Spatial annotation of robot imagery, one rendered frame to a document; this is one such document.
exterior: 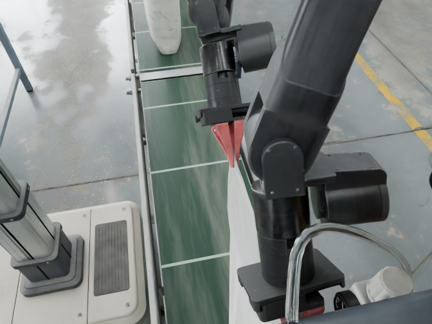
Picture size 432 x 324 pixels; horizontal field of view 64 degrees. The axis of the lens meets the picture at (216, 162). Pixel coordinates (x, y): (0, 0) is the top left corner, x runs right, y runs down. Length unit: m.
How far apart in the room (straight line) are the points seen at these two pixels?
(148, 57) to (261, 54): 1.60
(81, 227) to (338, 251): 1.16
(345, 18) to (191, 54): 1.87
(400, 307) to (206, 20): 0.48
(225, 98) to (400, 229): 1.52
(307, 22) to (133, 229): 1.28
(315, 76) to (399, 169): 1.94
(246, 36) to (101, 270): 1.07
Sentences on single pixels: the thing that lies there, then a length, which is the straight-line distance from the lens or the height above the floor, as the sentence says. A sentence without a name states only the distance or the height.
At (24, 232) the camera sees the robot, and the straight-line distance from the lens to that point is 1.17.
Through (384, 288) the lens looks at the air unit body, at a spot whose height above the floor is 1.22.
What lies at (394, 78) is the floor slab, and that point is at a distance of 2.89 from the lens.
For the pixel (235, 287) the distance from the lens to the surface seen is 0.69.
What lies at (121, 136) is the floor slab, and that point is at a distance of 2.20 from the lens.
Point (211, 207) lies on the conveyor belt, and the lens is 1.34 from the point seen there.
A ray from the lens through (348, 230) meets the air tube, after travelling 0.22.
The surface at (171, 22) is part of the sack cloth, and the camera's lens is 2.08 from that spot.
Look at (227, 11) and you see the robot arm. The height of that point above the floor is 1.23.
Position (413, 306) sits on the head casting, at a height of 1.34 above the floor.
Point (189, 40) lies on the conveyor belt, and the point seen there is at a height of 0.38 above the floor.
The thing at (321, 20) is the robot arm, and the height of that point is 1.38.
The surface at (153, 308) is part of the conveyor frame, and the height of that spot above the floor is 0.42.
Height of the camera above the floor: 1.50
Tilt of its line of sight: 49 degrees down
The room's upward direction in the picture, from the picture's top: straight up
